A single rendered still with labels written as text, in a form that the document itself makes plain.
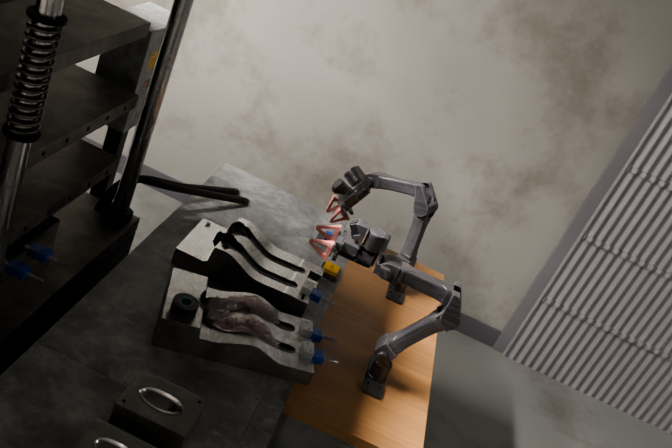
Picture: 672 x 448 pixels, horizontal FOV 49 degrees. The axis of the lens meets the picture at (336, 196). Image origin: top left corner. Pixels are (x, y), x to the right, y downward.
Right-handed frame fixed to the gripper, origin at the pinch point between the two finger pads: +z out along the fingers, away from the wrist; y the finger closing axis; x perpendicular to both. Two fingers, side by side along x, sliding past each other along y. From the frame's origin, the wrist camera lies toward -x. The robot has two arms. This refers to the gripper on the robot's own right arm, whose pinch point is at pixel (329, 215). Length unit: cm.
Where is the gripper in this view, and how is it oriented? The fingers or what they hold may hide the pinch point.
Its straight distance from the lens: 304.3
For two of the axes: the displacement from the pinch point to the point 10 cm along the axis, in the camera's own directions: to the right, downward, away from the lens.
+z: -7.7, 6.0, 1.9
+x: 6.0, 5.9, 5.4
